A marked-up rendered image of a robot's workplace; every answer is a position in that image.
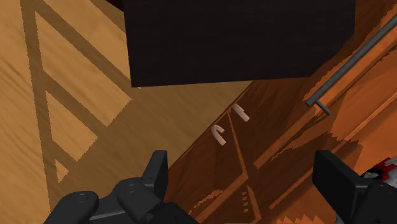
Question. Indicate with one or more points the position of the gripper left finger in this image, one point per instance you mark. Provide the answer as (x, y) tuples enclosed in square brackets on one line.
[(136, 194)]

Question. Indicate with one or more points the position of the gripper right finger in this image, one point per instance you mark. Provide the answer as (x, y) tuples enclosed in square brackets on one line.
[(344, 186)]

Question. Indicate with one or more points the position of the red and white object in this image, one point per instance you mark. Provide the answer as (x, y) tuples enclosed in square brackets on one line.
[(388, 173)]

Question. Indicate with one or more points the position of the brown wooden cabinet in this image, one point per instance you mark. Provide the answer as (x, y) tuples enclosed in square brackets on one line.
[(279, 105)]

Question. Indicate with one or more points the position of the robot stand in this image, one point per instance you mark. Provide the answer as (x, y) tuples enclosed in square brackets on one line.
[(235, 40)]

